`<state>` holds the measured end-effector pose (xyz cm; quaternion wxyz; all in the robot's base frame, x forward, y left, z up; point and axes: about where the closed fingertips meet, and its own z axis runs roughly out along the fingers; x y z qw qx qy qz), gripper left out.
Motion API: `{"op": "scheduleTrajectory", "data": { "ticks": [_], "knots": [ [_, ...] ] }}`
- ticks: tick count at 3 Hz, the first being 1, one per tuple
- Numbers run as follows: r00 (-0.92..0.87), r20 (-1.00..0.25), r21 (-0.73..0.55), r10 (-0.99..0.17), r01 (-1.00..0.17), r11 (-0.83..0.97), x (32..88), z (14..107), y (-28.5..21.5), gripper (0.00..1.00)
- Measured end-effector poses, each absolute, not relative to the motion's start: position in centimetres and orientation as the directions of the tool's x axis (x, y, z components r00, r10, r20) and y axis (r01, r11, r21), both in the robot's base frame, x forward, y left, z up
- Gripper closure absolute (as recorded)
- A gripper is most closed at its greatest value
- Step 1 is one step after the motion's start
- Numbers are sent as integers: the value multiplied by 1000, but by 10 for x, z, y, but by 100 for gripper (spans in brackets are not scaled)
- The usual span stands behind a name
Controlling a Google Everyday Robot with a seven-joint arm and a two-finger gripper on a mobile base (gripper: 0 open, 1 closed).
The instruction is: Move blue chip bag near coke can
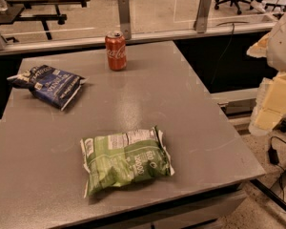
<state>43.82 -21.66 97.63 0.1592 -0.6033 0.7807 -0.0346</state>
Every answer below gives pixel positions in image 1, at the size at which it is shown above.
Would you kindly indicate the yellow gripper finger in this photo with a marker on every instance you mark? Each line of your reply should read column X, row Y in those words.
column 270, row 105
column 259, row 48

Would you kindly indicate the blue chip bag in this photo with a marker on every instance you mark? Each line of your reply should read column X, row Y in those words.
column 54, row 86

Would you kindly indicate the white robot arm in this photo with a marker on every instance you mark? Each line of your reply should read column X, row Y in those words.
column 276, row 48

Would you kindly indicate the red coke can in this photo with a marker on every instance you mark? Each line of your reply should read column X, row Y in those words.
column 116, row 50

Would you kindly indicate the green chip bag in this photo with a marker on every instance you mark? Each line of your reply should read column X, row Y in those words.
column 125, row 158

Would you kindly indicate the black bench table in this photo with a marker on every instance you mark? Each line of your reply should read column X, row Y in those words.
column 43, row 11

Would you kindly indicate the metal glass bracket right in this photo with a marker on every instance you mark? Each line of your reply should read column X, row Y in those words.
column 201, row 21

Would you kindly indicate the metal glass bracket middle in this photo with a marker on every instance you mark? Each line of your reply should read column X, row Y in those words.
column 125, row 18

